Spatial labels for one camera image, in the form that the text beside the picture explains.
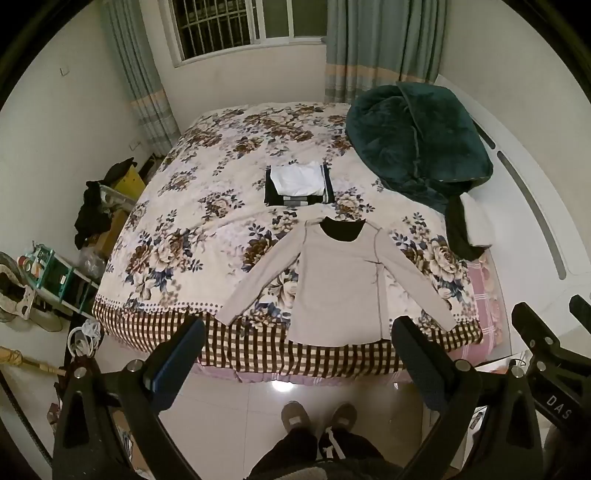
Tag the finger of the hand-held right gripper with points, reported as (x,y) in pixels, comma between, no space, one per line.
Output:
(581,310)
(538,330)

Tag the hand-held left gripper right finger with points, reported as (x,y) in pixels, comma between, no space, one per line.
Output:
(424,369)

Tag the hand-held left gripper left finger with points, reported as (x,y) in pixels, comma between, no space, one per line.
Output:
(171,364)

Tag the grey long-sleeve shirt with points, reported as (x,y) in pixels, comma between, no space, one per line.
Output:
(337,286)

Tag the black clothes pile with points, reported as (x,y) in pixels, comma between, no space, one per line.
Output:
(92,214)

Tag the person's right shoe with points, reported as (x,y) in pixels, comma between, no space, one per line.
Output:
(343,416)

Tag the person's shoe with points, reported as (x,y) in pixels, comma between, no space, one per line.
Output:
(296,415)
(343,416)

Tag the person's right leg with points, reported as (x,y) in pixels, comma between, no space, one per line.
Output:
(351,445)

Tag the person's leg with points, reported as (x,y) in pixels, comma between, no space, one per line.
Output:
(291,445)
(351,445)

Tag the white curved headboard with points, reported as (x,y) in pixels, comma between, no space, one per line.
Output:
(521,207)

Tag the black and white garment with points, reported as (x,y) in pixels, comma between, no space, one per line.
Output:
(461,230)

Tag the clear plastic bag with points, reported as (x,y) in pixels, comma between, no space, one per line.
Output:
(91,265)

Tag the person's left shoe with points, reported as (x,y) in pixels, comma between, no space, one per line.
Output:
(296,415)

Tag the person's left leg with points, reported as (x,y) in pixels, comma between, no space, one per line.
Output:
(291,445)

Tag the cardboard box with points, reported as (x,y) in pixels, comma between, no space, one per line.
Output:
(113,233)

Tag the green shelf rack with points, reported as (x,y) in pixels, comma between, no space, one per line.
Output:
(55,279)

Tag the bed with floral cover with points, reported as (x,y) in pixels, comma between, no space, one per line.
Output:
(207,207)

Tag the yellow box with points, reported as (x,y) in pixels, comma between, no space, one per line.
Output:
(131,184)

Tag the dark striped folded garment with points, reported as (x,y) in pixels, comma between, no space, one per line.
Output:
(328,184)

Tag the white folded garment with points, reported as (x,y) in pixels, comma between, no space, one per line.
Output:
(298,180)

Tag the dark green plush blanket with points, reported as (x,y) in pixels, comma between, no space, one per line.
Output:
(411,143)

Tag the grey-green curtain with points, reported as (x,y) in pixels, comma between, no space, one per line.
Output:
(383,41)
(138,78)

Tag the barred window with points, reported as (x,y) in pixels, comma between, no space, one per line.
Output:
(240,23)

